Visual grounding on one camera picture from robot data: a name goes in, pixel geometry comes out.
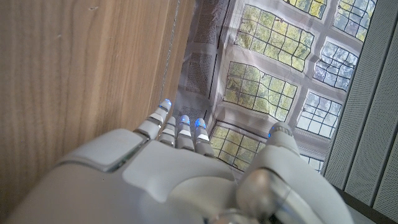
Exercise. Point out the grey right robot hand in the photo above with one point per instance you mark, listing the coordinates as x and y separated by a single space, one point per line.
174 174

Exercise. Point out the printed window backdrop cloth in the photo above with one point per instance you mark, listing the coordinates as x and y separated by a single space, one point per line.
264 71

